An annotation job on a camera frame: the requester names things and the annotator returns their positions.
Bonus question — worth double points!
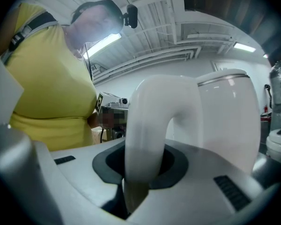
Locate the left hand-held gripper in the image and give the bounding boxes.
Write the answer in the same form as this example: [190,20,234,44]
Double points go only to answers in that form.
[95,91,130,141]

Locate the thin black headset cable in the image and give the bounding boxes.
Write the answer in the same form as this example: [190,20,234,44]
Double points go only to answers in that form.
[83,42,95,82]

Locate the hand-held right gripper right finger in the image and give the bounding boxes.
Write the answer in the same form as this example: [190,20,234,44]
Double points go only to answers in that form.
[127,138,266,225]

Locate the black backpack strap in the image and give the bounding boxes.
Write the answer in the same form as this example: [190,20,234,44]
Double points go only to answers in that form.
[7,10,59,53]

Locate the person's head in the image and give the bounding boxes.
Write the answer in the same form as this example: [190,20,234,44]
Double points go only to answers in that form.
[69,0,124,53]

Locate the long ceiling light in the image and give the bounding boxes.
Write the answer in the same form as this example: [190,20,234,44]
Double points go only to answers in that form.
[82,32,122,59]
[232,42,258,53]

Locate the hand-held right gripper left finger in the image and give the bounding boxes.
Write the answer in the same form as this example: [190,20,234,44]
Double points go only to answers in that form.
[49,137,132,221]

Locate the person's left forearm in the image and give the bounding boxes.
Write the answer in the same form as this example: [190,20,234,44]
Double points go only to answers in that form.
[87,111,102,129]

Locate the person's yellow shirt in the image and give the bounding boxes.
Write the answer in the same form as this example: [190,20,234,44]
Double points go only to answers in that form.
[0,2,102,152]

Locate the black head camera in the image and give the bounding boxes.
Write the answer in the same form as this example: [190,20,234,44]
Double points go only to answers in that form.
[122,4,139,30]

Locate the white door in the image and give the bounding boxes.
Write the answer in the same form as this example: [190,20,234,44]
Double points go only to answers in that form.
[211,60,237,73]

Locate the translucent plastic measuring jug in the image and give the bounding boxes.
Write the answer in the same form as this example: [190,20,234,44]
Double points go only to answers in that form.
[124,68,261,213]

